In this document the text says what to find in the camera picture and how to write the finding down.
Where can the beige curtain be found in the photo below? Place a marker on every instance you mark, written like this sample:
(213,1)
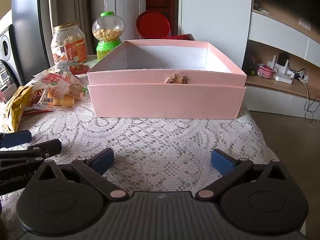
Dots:
(67,2)

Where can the white wooden television cabinet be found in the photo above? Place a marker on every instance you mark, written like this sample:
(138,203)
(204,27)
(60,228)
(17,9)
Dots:
(275,30)

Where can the grey refrigerator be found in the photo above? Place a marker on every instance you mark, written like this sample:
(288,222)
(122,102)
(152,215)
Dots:
(27,17)

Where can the white ribbed panel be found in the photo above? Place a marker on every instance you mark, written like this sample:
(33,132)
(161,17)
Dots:
(125,0)

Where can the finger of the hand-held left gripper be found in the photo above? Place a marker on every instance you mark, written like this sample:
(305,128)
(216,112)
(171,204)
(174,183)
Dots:
(16,138)
(47,148)

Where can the white lace tablecloth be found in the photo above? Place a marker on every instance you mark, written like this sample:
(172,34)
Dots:
(162,140)

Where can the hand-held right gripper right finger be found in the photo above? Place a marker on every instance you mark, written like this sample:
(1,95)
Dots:
(221,161)

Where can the white power strip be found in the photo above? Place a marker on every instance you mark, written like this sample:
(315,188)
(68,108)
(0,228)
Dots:
(297,75)

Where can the red wooden door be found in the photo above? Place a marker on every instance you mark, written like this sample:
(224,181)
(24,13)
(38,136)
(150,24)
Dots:
(160,0)

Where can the white router with antennas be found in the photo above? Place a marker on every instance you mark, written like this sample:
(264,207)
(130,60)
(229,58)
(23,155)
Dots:
(273,63)

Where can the small red snack packet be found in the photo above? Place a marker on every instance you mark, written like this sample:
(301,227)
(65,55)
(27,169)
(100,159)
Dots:
(79,69)

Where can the red tin lid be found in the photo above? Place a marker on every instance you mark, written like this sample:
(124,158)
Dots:
(152,25)

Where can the green candy dispenser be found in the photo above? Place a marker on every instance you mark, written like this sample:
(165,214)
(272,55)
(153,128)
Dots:
(107,30)

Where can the pink pouch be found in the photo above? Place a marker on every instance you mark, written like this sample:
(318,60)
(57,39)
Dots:
(265,71)

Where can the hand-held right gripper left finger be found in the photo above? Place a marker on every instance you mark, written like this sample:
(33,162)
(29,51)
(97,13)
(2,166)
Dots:
(103,160)

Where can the large pink cardboard box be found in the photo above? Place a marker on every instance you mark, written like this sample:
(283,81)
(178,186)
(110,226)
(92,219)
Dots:
(162,100)

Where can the flat white device box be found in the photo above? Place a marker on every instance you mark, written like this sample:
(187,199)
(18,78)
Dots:
(282,78)

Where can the yellow snack packet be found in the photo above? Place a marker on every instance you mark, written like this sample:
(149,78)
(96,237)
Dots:
(16,107)

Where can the red round tin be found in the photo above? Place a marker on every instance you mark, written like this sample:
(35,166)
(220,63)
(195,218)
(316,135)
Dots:
(182,37)

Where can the glass jar with gold lid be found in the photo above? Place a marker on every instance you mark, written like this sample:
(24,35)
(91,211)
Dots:
(72,47)

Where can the white wall socket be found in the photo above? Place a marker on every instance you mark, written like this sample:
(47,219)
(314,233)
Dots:
(305,24)

